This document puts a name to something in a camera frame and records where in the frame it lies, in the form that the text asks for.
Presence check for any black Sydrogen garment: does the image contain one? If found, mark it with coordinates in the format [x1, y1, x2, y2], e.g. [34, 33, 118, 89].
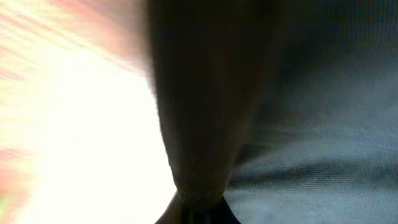
[146, 0, 397, 224]

